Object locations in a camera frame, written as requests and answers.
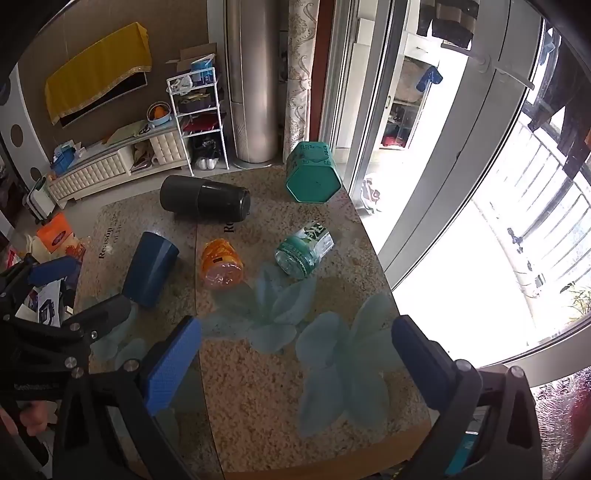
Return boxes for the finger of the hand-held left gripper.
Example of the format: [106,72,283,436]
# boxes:
[59,294,133,345]
[0,255,82,311]

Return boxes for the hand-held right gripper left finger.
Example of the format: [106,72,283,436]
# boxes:
[53,316,204,480]

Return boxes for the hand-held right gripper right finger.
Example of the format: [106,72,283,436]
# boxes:
[392,315,543,480]

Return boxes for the dark blue cup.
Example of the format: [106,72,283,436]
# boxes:
[121,231,180,309]

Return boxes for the person's left hand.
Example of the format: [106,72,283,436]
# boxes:
[0,401,61,438]

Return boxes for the orange tissue pack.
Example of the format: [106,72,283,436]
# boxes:
[35,213,79,253]

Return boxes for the small white suitcase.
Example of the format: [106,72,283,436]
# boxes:
[23,176,52,221]

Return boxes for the blue basket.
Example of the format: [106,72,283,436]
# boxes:
[50,144,86,175]

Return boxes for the orange plastic bottle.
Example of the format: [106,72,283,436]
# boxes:
[199,238,245,291]

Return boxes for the white quilted cabinet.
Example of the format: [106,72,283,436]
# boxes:
[46,121,191,209]

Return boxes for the black cylindrical flask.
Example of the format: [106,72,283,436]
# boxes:
[159,175,252,223]

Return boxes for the green label clear bottle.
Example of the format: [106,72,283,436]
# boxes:
[274,220,335,278]

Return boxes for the green plant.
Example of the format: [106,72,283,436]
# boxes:
[560,282,591,325]

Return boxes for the crumpled cloth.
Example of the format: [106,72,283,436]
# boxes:
[361,174,384,214]

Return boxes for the black television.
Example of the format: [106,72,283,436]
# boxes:
[59,71,149,129]

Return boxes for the blue pot with orange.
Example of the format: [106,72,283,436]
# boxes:
[147,102,173,130]

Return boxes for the black shoes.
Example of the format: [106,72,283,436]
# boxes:
[191,137,222,160]

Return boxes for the yellow cloth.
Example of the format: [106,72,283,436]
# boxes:
[45,21,153,125]

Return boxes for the red cloth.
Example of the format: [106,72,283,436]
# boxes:
[181,114,221,138]

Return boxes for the teal hexagonal container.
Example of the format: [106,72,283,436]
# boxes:
[284,141,343,204]

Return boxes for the blue tub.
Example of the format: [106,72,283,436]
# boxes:
[190,58,216,86]

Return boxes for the balcony storage shelf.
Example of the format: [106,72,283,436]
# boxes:
[381,54,434,149]

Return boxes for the cardboard box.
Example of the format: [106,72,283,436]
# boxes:
[165,42,218,75]

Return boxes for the silver column air conditioner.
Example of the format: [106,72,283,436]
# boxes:
[224,0,283,169]

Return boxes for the hanging blue cloth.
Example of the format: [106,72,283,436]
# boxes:
[415,65,443,92]

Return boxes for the dark hanging clothes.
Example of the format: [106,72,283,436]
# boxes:
[525,41,591,182]
[415,0,479,49]

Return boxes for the patterned curtain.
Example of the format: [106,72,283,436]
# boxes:
[282,0,321,151]

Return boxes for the white wire rack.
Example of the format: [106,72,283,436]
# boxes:
[165,68,230,177]

